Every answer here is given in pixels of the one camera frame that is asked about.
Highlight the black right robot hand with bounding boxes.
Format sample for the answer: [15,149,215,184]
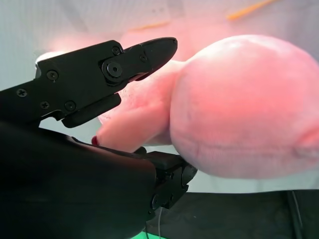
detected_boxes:
[0,37,198,239]

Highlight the pink plush pig doll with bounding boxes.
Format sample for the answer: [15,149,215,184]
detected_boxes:
[34,18,319,179]

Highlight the small orange stick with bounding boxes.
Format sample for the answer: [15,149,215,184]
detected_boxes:
[226,0,279,20]

